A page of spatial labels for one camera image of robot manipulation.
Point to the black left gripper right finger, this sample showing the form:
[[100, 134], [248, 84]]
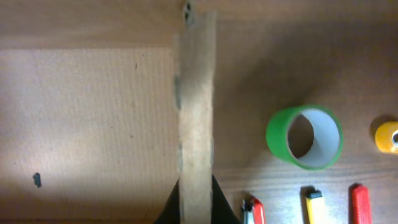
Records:
[[221, 212]]

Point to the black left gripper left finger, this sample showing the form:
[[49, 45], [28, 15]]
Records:
[[170, 214]]

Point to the green tape roll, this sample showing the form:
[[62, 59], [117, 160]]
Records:
[[328, 136]]

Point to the brown cardboard box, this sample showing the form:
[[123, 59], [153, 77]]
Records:
[[101, 135]]

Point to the red utility knife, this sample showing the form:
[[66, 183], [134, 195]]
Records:
[[361, 205]]

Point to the yellow tape roll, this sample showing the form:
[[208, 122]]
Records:
[[386, 137]]

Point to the red stapler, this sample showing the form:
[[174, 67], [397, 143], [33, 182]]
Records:
[[252, 211]]

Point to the yellow highlighter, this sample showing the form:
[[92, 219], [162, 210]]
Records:
[[316, 208]]

